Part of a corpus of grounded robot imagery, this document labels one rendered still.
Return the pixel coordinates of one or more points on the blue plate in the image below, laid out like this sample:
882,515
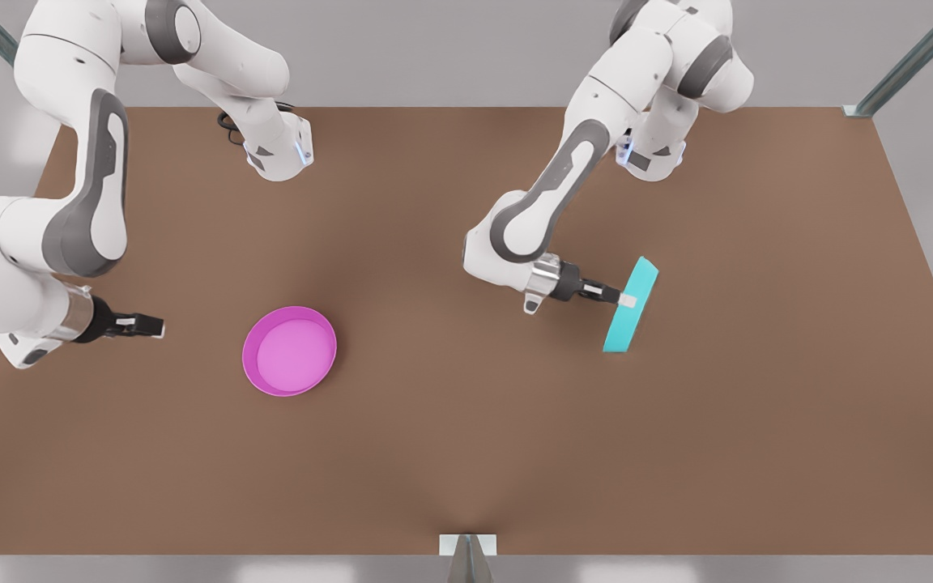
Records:
630,306

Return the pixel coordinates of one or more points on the pink plate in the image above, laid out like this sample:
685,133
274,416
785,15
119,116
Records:
289,351

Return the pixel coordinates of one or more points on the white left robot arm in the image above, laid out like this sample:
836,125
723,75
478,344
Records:
547,202

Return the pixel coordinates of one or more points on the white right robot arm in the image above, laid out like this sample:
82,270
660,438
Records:
86,202

